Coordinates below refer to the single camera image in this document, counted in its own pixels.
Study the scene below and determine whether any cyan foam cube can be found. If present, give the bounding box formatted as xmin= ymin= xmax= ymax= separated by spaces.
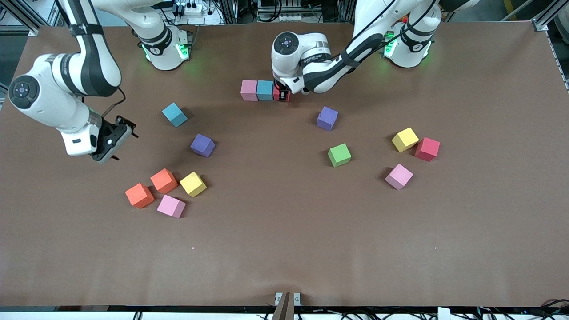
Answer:
xmin=161 ymin=102 xmax=188 ymax=128
xmin=256 ymin=80 xmax=275 ymax=101

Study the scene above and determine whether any purple foam cube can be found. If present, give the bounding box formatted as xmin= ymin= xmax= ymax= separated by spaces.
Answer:
xmin=190 ymin=133 xmax=216 ymax=158
xmin=317 ymin=106 xmax=339 ymax=132

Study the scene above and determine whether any aluminium frame rail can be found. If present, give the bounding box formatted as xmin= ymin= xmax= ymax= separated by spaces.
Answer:
xmin=533 ymin=0 xmax=569 ymax=32
xmin=0 ymin=0 xmax=60 ymax=37

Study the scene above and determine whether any white power strip with plugs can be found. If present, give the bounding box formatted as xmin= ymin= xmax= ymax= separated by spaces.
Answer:
xmin=171 ymin=0 xmax=223 ymax=25

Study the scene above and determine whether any small metal bracket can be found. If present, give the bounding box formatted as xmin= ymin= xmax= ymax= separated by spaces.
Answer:
xmin=274 ymin=292 xmax=302 ymax=320

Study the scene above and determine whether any yellow foam cube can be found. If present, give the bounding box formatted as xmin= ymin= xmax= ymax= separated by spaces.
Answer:
xmin=180 ymin=172 xmax=208 ymax=198
xmin=391 ymin=127 xmax=420 ymax=153

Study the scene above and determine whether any orange foam cube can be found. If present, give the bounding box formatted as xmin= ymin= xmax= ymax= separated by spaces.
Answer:
xmin=125 ymin=183 xmax=155 ymax=209
xmin=150 ymin=168 xmax=179 ymax=195

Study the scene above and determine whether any white socket strip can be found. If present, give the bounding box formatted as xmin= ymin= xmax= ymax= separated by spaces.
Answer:
xmin=258 ymin=12 xmax=304 ymax=23

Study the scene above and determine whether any pink foam cube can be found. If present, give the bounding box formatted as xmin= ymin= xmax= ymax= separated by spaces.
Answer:
xmin=240 ymin=80 xmax=259 ymax=102
xmin=156 ymin=195 xmax=187 ymax=219
xmin=385 ymin=163 xmax=414 ymax=191

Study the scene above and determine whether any green foam cube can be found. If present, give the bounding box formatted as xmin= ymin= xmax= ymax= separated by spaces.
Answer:
xmin=328 ymin=143 xmax=352 ymax=168

